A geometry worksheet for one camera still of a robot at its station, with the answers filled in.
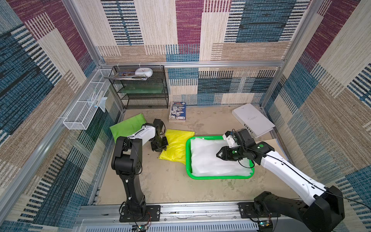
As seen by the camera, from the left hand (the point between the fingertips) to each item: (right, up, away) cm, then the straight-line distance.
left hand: (165, 148), depth 96 cm
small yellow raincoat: (+7, -1, -2) cm, 8 cm away
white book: (+63, +19, +11) cm, 67 cm away
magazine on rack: (-23, +47, -3) cm, 52 cm away
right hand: (+31, +1, -17) cm, 36 cm away
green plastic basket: (+15, -7, -13) cm, 21 cm away
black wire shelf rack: (-18, +42, +5) cm, 46 cm away
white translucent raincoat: (+25, -5, -13) cm, 28 cm away
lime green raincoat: (-30, +13, +9) cm, 34 cm away
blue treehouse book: (+7, +25, +19) cm, 32 cm away
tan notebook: (+74, +3, +3) cm, 74 cm away
